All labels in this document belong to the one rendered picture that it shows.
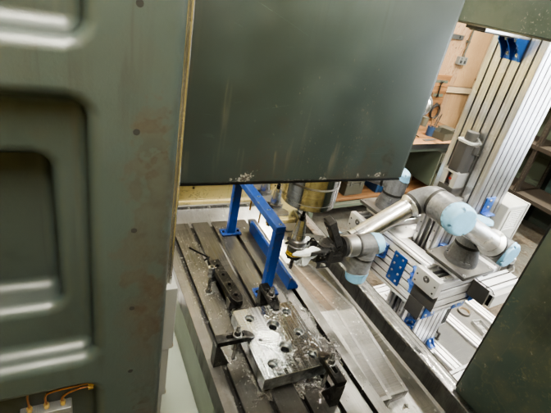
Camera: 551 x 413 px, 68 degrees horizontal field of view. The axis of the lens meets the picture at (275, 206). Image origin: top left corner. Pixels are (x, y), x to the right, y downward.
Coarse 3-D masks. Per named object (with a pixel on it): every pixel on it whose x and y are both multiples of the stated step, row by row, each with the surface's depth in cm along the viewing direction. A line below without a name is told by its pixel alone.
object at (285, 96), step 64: (256, 0) 74; (320, 0) 78; (384, 0) 84; (448, 0) 90; (192, 64) 75; (256, 64) 80; (320, 64) 85; (384, 64) 92; (192, 128) 81; (256, 128) 87; (320, 128) 93; (384, 128) 101
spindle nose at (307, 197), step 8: (288, 184) 113; (296, 184) 110; (304, 184) 109; (312, 184) 108; (320, 184) 108; (328, 184) 109; (336, 184) 111; (288, 192) 113; (296, 192) 111; (304, 192) 110; (312, 192) 109; (320, 192) 110; (328, 192) 110; (336, 192) 113; (288, 200) 114; (296, 200) 112; (304, 200) 111; (312, 200) 111; (320, 200) 111; (328, 200) 112; (296, 208) 113; (304, 208) 112; (312, 208) 112; (320, 208) 113; (328, 208) 114
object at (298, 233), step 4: (300, 220) 122; (304, 220) 122; (296, 224) 123; (300, 224) 122; (304, 224) 122; (296, 228) 123; (300, 228) 122; (304, 228) 123; (292, 232) 125; (296, 232) 123; (300, 232) 123; (304, 232) 124; (292, 236) 124; (296, 236) 123; (300, 236) 123; (304, 236) 124; (296, 240) 124; (300, 240) 124
